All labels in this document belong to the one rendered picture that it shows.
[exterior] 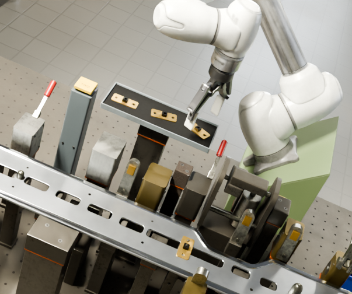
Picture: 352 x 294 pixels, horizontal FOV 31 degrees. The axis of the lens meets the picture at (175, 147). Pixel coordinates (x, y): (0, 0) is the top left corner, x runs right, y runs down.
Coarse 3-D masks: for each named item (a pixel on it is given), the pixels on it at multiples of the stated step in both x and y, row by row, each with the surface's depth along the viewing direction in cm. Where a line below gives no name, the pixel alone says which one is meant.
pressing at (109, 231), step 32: (0, 160) 192; (32, 160) 195; (0, 192) 183; (32, 192) 186; (64, 192) 190; (96, 192) 194; (64, 224) 182; (96, 224) 184; (160, 224) 192; (160, 256) 183; (192, 256) 186; (224, 256) 189; (224, 288) 181; (256, 288) 184; (288, 288) 188; (320, 288) 192
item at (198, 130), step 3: (195, 123) 207; (195, 126) 205; (198, 126) 204; (192, 129) 204; (195, 129) 204; (198, 129) 203; (201, 129) 205; (195, 132) 203; (198, 132) 203; (201, 132) 204; (204, 132) 204; (207, 132) 205; (198, 135) 202; (201, 135) 203; (207, 135) 204; (201, 138) 202; (204, 138) 202
